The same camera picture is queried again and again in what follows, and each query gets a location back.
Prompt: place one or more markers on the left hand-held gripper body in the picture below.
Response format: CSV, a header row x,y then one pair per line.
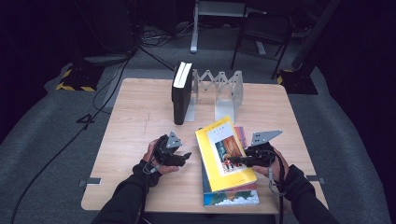
x,y
166,152

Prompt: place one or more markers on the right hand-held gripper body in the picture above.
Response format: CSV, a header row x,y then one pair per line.
x,y
261,155

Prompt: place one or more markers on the red colourful paperback book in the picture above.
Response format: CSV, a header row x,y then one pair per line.
x,y
241,137

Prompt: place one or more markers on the yellow paperback book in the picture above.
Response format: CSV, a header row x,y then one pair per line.
x,y
214,168

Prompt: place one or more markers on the blue paperback book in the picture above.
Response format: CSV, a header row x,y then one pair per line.
x,y
230,199

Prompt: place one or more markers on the black hardcover book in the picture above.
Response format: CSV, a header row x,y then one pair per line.
x,y
181,99

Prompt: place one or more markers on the extendable metal bookend rack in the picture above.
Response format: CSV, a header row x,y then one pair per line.
x,y
225,107

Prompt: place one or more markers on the person's left hand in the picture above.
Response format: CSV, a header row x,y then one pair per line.
x,y
152,155

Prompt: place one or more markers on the person's right hand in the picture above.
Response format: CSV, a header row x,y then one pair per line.
x,y
280,172

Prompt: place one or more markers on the person's legs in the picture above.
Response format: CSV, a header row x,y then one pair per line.
x,y
202,219

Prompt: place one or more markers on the black yellow striped stand base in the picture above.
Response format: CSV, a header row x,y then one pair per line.
x,y
299,82
77,79

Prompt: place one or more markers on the black folding chair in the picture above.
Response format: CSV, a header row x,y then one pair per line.
x,y
264,28

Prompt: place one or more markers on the grey table bracket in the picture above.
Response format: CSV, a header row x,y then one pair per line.
x,y
91,181
316,179

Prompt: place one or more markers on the white desk frame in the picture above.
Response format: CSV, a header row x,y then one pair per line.
x,y
218,9

